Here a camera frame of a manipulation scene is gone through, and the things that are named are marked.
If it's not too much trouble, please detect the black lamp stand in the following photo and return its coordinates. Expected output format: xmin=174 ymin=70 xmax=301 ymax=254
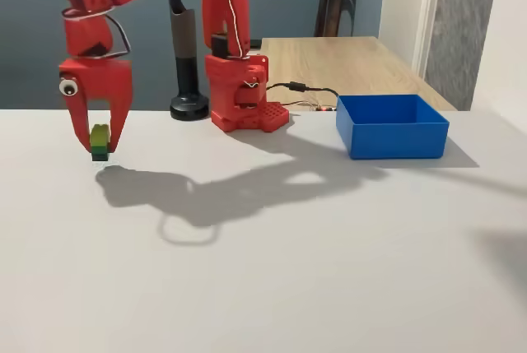
xmin=167 ymin=0 xmax=210 ymax=120

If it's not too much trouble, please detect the blue plastic bin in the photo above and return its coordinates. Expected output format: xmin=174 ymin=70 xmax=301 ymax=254
xmin=335 ymin=94 xmax=450 ymax=160

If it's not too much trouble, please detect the thin servo wire loop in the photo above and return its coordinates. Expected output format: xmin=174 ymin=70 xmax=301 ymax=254
xmin=217 ymin=0 xmax=250 ymax=60

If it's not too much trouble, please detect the white googly eye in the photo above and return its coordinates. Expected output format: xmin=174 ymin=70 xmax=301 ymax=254
xmin=58 ymin=77 xmax=79 ymax=97

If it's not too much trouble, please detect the black power cable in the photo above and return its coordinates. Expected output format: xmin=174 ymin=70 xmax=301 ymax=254
xmin=265 ymin=81 xmax=339 ymax=101

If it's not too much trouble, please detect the black wrist servo wire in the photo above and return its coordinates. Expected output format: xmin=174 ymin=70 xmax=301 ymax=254
xmin=102 ymin=12 xmax=133 ymax=60

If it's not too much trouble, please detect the green lego brick stack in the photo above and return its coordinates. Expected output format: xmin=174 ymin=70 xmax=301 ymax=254
xmin=89 ymin=123 xmax=112 ymax=163

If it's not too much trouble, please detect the small circuit board with wires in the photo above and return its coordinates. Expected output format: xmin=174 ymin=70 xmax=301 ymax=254
xmin=287 ymin=100 xmax=338 ymax=113

